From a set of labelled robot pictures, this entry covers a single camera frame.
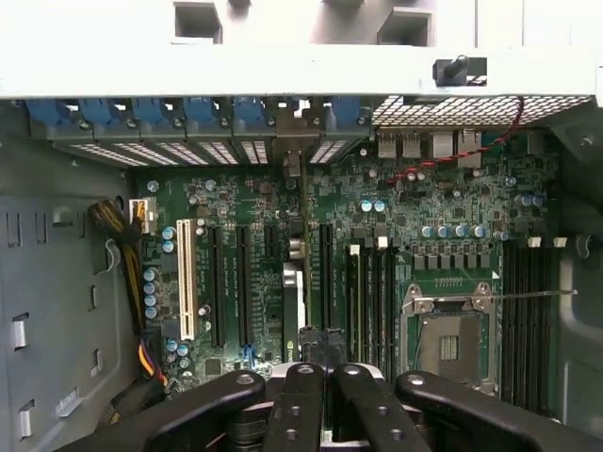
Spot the CPU socket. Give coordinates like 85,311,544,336
399,281,501,399

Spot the black expansion slot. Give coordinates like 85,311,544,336
236,224,253,348
208,224,225,348
318,223,334,331

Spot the black RAM slot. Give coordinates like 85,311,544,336
546,244,562,414
519,244,533,410
532,244,547,412
505,244,520,409

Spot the white expansion slot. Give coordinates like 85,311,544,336
175,218,196,341

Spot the thin metal locking lever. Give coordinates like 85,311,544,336
489,289,579,299

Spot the green motherboard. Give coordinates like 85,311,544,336
125,136,564,420

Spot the white power connector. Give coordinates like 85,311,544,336
126,197,157,236

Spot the rear port block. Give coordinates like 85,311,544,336
376,127,484,170

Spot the open PC case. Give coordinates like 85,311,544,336
0,0,603,452

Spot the blue slot clip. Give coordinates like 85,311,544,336
25,97,60,127
329,96,363,126
183,97,216,127
131,97,166,127
234,97,266,124
78,97,114,127

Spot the black case lock knob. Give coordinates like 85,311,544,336
432,54,489,89

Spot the yellow and black wire bundle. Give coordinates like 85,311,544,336
88,200,169,392

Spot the red and black twisted wire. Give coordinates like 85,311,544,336
384,95,527,186

